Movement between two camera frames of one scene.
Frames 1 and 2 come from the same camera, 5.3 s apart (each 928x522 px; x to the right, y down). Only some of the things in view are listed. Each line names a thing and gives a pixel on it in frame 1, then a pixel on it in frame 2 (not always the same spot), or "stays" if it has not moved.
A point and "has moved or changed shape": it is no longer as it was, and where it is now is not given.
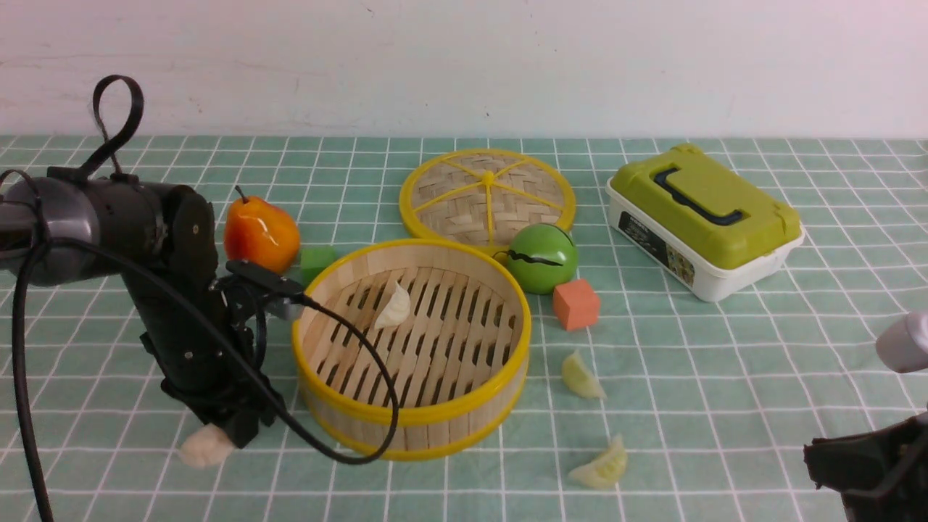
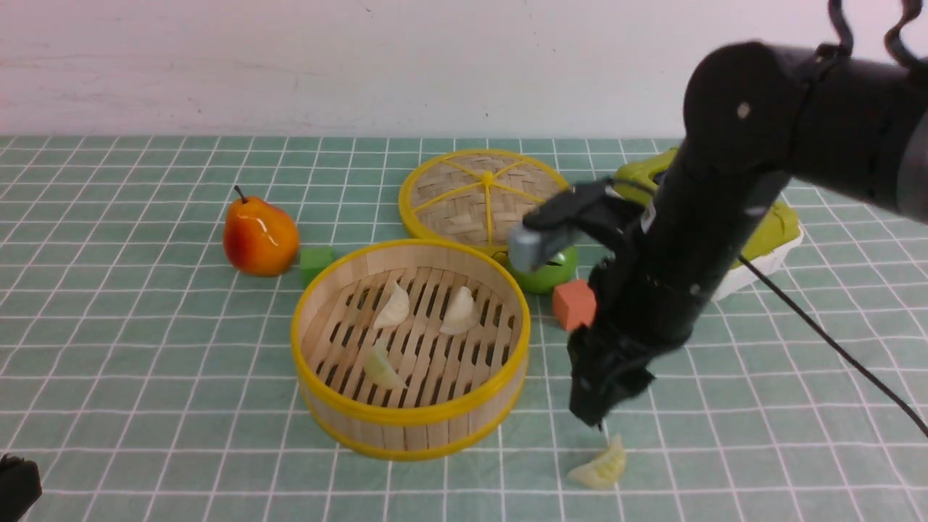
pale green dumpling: [605, 470] stays
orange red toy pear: [261, 233] stays
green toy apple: [541, 257] stays
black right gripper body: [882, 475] → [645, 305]
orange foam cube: [575, 304] stays
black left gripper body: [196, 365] → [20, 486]
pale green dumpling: [580, 378] has moved or changed shape
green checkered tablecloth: [641, 405] stays
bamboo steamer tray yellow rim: [455, 321] stays
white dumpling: [396, 310] stays
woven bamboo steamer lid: [483, 198] stays
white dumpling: [206, 446] → [463, 316]
